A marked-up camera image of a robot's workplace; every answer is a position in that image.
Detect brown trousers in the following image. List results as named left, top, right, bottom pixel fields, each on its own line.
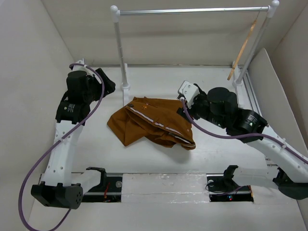
left=107, top=97, right=196, bottom=150

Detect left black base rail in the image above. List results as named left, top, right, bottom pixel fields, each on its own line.
left=82, top=173, right=123, bottom=203

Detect aluminium side rail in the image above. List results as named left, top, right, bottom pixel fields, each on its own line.
left=243, top=71, right=262, bottom=115

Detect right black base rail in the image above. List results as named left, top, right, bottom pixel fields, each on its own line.
left=205, top=174, right=254, bottom=203

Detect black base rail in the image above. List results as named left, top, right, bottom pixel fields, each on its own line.
left=82, top=173, right=123, bottom=203
left=205, top=174, right=254, bottom=203

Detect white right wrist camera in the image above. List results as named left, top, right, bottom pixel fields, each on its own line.
left=178, top=80, right=200, bottom=108

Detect white and silver clothes rack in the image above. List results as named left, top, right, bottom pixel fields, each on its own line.
left=108, top=0, right=280, bottom=107

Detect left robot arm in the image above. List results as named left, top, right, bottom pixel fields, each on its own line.
left=31, top=60, right=116, bottom=209

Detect wooden clothes hanger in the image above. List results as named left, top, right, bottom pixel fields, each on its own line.
left=227, top=13, right=259, bottom=80

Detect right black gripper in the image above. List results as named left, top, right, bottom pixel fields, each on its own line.
left=177, top=90, right=227, bottom=128

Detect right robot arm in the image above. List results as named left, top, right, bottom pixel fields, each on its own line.
left=177, top=81, right=308, bottom=200

